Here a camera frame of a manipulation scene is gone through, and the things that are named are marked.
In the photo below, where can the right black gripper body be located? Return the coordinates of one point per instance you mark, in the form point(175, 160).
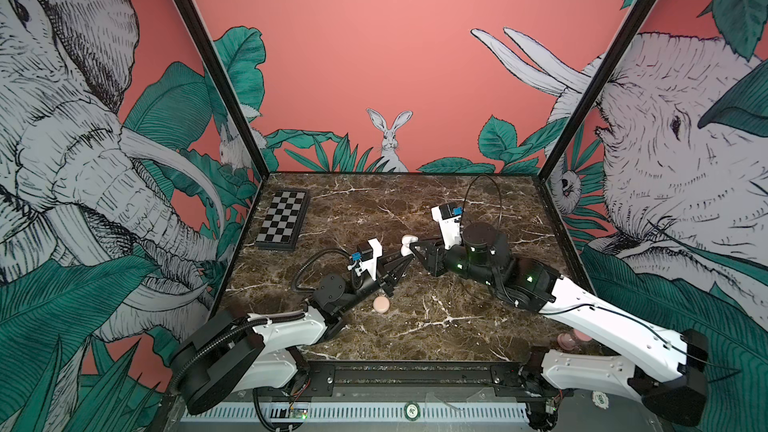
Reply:
point(452, 263)

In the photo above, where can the white perforated vent strip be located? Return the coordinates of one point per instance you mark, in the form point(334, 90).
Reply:
point(394, 412)

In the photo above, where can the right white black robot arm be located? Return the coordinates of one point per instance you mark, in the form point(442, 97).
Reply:
point(658, 367)

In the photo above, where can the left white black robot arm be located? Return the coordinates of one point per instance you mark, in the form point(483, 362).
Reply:
point(237, 350)

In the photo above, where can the pink open case at edge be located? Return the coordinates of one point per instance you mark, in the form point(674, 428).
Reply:
point(572, 340)

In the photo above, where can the white round charging case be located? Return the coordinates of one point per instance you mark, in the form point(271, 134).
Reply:
point(406, 242)

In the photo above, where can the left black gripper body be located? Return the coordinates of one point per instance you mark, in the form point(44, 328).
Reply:
point(382, 282)

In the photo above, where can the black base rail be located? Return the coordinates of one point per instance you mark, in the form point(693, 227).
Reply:
point(420, 379)

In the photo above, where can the pink earbuds charging case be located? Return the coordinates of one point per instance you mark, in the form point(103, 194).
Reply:
point(381, 304)

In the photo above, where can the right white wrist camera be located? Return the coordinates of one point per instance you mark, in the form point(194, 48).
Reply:
point(448, 216)

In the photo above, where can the black white checkerboard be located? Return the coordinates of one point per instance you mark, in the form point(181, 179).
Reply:
point(284, 220)

